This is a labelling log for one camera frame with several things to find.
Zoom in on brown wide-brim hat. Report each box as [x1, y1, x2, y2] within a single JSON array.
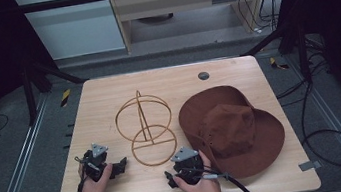
[[174, 77, 291, 187]]

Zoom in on grey table cable grommet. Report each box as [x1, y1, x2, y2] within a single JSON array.
[[197, 70, 211, 82]]

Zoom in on black looped floor cable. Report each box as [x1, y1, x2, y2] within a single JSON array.
[[269, 48, 341, 178]]

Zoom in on golden wire hat stand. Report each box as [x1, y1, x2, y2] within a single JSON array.
[[111, 85, 181, 171]]

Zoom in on grey tape piece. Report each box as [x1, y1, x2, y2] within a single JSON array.
[[297, 159, 323, 173]]

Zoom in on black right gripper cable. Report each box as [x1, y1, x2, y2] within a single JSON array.
[[191, 158, 263, 192]]

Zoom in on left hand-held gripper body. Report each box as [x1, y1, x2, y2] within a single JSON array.
[[79, 141, 114, 185]]

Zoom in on white cabinet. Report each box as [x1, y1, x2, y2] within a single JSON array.
[[14, 0, 128, 66]]

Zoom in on yellow black striped tape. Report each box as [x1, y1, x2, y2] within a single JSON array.
[[58, 88, 74, 108], [268, 54, 290, 73]]

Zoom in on light wooden desk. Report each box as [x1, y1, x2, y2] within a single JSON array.
[[107, 0, 303, 56]]

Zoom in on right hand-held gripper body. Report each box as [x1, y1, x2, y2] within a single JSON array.
[[168, 143, 207, 188]]

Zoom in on black metal stand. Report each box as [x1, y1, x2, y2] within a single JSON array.
[[17, 49, 94, 128], [237, 18, 315, 91]]

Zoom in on hanging cables under desk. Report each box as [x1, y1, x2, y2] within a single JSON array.
[[236, 0, 282, 38]]

